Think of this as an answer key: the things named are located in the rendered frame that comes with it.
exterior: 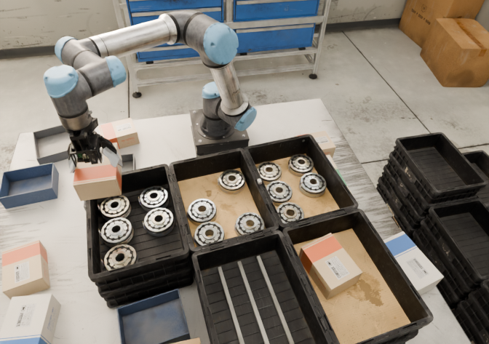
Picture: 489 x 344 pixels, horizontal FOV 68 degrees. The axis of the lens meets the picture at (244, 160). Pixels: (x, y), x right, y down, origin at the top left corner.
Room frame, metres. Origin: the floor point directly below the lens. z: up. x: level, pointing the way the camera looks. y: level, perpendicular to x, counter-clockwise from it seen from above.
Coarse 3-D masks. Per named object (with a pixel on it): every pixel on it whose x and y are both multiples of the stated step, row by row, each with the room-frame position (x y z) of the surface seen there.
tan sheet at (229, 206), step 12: (192, 180) 0.94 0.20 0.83; (204, 180) 0.94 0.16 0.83; (216, 180) 0.94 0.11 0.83; (180, 192) 0.87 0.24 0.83; (192, 192) 0.88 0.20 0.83; (204, 192) 0.88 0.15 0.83; (216, 192) 0.88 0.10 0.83; (240, 192) 0.89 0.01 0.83; (216, 204) 0.82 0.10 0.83; (228, 204) 0.82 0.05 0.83; (240, 204) 0.83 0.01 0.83; (252, 204) 0.83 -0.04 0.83; (216, 216) 0.77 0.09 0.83; (228, 216) 0.77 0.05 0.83; (192, 228) 0.71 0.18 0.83; (228, 228) 0.72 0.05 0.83; (264, 228) 0.72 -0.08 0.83
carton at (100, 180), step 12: (120, 156) 0.82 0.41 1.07; (84, 168) 0.72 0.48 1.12; (96, 168) 0.72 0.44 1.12; (108, 168) 0.72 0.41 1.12; (120, 168) 0.77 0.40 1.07; (84, 180) 0.67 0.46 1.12; (96, 180) 0.67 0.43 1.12; (108, 180) 0.68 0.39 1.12; (120, 180) 0.72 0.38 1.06; (84, 192) 0.66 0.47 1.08; (96, 192) 0.66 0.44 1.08; (108, 192) 0.67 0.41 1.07; (120, 192) 0.68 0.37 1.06
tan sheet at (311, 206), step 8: (280, 160) 1.07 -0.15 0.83; (288, 160) 1.07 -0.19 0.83; (288, 176) 0.98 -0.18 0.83; (296, 176) 0.98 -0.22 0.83; (288, 184) 0.94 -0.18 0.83; (296, 184) 0.94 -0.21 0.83; (296, 192) 0.90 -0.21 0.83; (328, 192) 0.91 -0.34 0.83; (296, 200) 0.86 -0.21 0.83; (304, 200) 0.86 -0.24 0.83; (312, 200) 0.86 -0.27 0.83; (320, 200) 0.86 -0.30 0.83; (328, 200) 0.87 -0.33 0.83; (304, 208) 0.82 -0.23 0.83; (312, 208) 0.82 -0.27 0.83; (320, 208) 0.83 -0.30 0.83; (328, 208) 0.83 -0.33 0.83; (336, 208) 0.83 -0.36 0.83; (304, 216) 0.79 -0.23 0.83
